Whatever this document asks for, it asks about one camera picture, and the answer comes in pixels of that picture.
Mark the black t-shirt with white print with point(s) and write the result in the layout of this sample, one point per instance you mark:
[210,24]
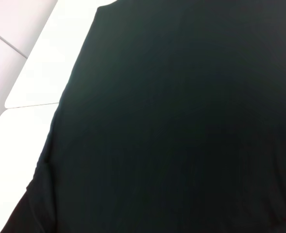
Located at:
[181,121]

